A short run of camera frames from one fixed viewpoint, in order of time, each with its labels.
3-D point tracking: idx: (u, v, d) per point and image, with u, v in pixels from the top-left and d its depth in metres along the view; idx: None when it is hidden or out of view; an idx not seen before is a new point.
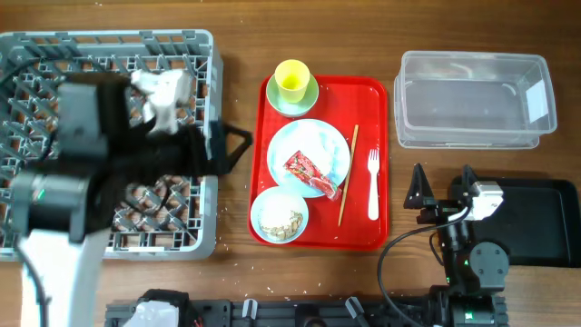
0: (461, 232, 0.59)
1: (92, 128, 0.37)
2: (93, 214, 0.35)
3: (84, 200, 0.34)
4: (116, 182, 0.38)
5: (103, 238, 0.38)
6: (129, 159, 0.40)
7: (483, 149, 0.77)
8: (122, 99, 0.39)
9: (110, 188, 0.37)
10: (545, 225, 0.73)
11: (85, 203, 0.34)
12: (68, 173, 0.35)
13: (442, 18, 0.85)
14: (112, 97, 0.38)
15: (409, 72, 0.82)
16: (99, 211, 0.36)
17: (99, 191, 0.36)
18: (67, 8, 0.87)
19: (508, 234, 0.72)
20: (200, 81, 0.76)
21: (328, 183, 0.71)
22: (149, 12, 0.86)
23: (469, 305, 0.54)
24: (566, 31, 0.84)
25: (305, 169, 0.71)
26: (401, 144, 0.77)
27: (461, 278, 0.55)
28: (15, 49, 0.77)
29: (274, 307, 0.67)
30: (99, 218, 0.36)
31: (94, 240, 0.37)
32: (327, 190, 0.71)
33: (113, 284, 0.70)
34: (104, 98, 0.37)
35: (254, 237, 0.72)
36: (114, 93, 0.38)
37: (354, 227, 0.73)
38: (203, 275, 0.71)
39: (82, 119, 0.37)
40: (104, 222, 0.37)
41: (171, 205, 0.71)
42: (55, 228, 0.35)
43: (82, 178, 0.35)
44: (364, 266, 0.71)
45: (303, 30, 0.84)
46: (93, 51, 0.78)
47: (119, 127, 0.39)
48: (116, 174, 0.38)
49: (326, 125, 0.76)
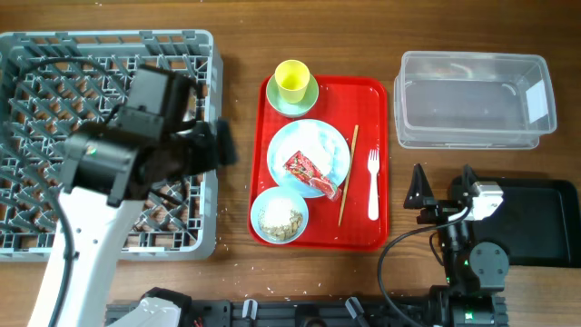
0: (461, 233, 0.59)
1: (152, 110, 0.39)
2: (136, 181, 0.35)
3: (131, 167, 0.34)
4: (162, 157, 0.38)
5: (134, 208, 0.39)
6: (171, 141, 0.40)
7: (483, 149, 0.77)
8: (184, 92, 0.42)
9: (153, 165, 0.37)
10: (544, 224, 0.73)
11: (131, 169, 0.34)
12: (121, 142, 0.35)
13: (442, 18, 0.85)
14: (178, 86, 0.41)
15: (409, 72, 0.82)
16: (142, 180, 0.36)
17: (144, 162, 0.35)
18: (67, 7, 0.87)
19: (508, 234, 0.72)
20: (200, 81, 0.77)
21: (328, 184, 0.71)
22: (148, 12, 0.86)
23: (468, 305, 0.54)
24: (566, 31, 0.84)
25: (305, 169, 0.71)
26: (401, 144, 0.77)
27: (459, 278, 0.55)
28: (15, 49, 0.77)
29: (274, 307, 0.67)
30: (141, 185, 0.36)
31: (130, 205, 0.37)
32: (327, 191, 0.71)
33: (113, 284, 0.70)
34: (172, 87, 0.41)
35: (255, 237, 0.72)
36: (181, 84, 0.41)
37: (354, 227, 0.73)
38: (203, 275, 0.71)
39: (146, 100, 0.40)
40: (139, 195, 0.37)
41: (171, 205, 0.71)
42: (97, 189, 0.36)
43: (131, 148, 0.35)
44: (364, 266, 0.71)
45: (303, 30, 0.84)
46: (93, 51, 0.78)
47: (175, 112, 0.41)
48: (164, 151, 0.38)
49: (326, 125, 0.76)
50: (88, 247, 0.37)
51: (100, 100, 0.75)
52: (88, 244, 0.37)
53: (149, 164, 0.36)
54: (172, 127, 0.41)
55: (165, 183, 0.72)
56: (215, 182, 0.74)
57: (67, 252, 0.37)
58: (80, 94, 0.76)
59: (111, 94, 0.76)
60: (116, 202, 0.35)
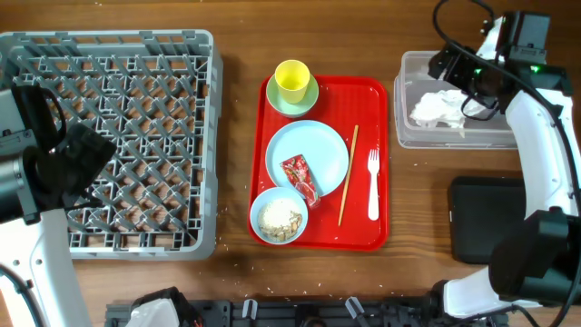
0: (479, 87, 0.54)
1: (17, 130, 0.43)
2: (40, 191, 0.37)
3: (26, 180, 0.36)
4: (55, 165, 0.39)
5: (57, 215, 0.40)
6: (53, 155, 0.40)
7: (483, 150, 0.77)
8: (38, 101, 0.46)
9: (50, 175, 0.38)
10: (521, 51, 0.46)
11: (27, 180, 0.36)
12: (3, 160, 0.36)
13: (442, 18, 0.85)
14: (27, 98, 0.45)
15: (409, 72, 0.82)
16: (46, 187, 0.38)
17: (37, 169, 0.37)
18: (67, 7, 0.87)
19: (482, 233, 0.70)
20: (200, 81, 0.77)
21: (311, 191, 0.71)
22: (149, 13, 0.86)
23: (530, 62, 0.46)
24: (566, 30, 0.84)
25: (298, 172, 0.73)
26: (401, 144, 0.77)
27: (510, 57, 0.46)
28: (15, 49, 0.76)
29: (275, 307, 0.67)
30: (49, 194, 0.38)
31: (51, 217, 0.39)
32: (308, 197, 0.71)
33: (113, 284, 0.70)
34: (21, 96, 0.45)
35: (255, 237, 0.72)
36: (31, 97, 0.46)
37: (354, 228, 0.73)
38: (202, 275, 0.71)
39: (10, 123, 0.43)
40: (54, 203, 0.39)
41: (171, 205, 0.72)
42: (7, 218, 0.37)
43: (18, 159, 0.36)
44: (364, 266, 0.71)
45: (303, 30, 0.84)
46: (93, 51, 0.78)
47: (42, 121, 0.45)
48: (53, 162, 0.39)
49: (332, 131, 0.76)
50: (35, 271, 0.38)
51: (100, 100, 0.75)
52: (32, 269, 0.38)
53: (44, 168, 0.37)
54: (50, 138, 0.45)
55: (165, 182, 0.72)
56: (215, 182, 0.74)
57: (20, 286, 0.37)
58: (80, 94, 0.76)
59: (111, 94, 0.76)
60: (34, 218, 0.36)
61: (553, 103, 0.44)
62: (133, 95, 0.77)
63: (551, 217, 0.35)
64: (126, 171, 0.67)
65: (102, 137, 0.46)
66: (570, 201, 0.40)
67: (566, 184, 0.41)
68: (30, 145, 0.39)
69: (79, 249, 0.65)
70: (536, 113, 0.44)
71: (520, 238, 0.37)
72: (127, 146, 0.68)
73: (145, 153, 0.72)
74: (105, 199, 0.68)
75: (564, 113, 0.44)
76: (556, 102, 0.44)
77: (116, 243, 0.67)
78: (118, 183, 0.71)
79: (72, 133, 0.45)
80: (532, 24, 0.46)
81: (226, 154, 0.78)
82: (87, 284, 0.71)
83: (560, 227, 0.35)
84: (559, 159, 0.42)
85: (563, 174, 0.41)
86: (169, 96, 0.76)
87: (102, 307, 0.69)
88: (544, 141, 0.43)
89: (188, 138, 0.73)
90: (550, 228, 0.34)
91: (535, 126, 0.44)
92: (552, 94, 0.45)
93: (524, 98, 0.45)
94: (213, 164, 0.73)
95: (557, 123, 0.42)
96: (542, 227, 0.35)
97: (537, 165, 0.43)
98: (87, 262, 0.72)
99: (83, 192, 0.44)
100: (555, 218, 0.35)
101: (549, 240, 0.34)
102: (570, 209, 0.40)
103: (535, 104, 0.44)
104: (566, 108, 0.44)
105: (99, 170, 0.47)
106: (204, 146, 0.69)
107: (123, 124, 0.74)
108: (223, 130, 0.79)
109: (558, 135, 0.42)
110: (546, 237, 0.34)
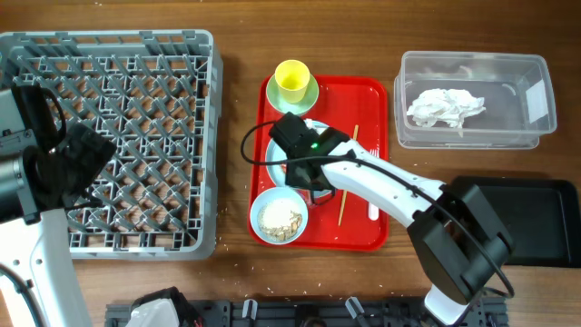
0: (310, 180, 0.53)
1: (17, 129, 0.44)
2: (40, 190, 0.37)
3: (26, 180, 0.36)
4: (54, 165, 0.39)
5: (57, 214, 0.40)
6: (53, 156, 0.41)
7: (483, 149, 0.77)
8: (38, 101, 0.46)
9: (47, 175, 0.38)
10: (297, 144, 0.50)
11: (27, 180, 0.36)
12: (3, 159, 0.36)
13: (442, 18, 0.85)
14: (27, 98, 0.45)
15: (409, 72, 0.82)
16: (46, 187, 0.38)
17: (37, 169, 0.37)
18: (67, 8, 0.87)
19: None
20: (200, 81, 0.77)
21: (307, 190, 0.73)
22: (149, 13, 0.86)
23: (308, 143, 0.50)
24: (566, 30, 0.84)
25: None
26: (401, 144, 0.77)
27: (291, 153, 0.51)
28: (15, 49, 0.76)
29: (275, 307, 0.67)
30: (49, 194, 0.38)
31: (51, 219, 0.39)
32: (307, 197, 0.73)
33: (113, 283, 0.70)
34: (21, 96, 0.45)
35: (254, 237, 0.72)
36: (31, 96, 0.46)
37: (354, 227, 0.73)
38: (202, 275, 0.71)
39: (9, 123, 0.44)
40: (54, 203, 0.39)
41: (171, 205, 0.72)
42: (7, 218, 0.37)
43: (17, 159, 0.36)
44: (364, 267, 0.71)
45: (304, 30, 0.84)
46: (93, 51, 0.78)
47: (42, 120, 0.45)
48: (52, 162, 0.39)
49: None
50: (35, 271, 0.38)
51: (100, 100, 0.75)
52: (32, 268, 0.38)
53: (44, 168, 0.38)
54: (50, 138, 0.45)
55: (165, 182, 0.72)
56: (216, 182, 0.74)
57: (20, 286, 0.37)
58: (80, 94, 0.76)
59: (111, 94, 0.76)
60: (34, 217, 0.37)
61: (344, 153, 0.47)
62: (133, 95, 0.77)
63: (420, 227, 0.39)
64: (126, 171, 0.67)
65: (102, 137, 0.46)
66: (417, 200, 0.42)
67: (405, 193, 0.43)
68: (30, 146, 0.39)
69: (79, 249, 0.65)
70: (343, 167, 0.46)
71: (429, 261, 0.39)
72: (127, 146, 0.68)
73: (145, 153, 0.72)
74: (105, 200, 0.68)
75: (359, 152, 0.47)
76: (346, 149, 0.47)
77: (116, 243, 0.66)
78: (118, 183, 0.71)
79: (73, 131, 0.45)
80: (290, 123, 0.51)
81: (226, 154, 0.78)
82: (88, 284, 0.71)
83: (429, 226, 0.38)
84: (383, 183, 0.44)
85: (398, 191, 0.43)
86: (169, 96, 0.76)
87: (102, 307, 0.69)
88: (366, 182, 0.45)
89: (188, 138, 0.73)
90: (432, 234, 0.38)
91: (354, 179, 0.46)
92: (338, 148, 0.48)
93: (329, 168, 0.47)
94: (213, 164, 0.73)
95: (359, 163, 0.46)
96: (426, 239, 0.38)
97: (380, 202, 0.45)
98: (87, 262, 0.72)
99: (83, 192, 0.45)
100: (428, 222, 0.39)
101: (438, 242, 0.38)
102: (424, 204, 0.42)
103: (336, 163, 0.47)
104: (356, 148, 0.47)
105: (98, 172, 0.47)
106: (204, 145, 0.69)
107: (123, 124, 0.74)
108: (223, 130, 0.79)
109: (371, 169, 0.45)
110: (434, 243, 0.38)
